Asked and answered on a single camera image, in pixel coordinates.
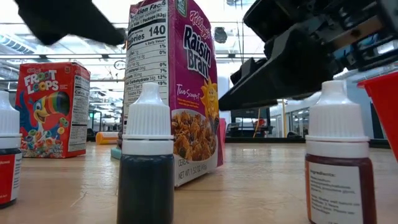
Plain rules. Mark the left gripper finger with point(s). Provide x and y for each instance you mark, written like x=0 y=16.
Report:
x=62 y=21

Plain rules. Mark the red plastic tray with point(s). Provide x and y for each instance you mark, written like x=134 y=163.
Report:
x=222 y=133

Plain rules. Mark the brown liquid dropper bottle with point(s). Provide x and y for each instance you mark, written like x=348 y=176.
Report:
x=337 y=124

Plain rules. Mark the orange cylindrical container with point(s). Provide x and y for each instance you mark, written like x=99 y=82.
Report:
x=107 y=138

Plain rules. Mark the large black screen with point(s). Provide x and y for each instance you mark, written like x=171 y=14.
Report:
x=248 y=113

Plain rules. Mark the dark liquid dropper bottle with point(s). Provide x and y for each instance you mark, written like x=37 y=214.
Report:
x=146 y=186

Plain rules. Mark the black aluminium table frame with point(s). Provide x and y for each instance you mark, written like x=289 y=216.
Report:
x=280 y=140

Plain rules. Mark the red Froot Loops cereal box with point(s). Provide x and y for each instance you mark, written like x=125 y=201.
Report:
x=46 y=124

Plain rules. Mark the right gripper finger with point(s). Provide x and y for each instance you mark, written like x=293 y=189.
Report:
x=248 y=71
x=295 y=68

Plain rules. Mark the red label dropper bottle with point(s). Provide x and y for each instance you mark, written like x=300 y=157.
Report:
x=9 y=174

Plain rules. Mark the purple Raisin Bran cereal box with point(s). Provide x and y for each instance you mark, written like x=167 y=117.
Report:
x=192 y=102

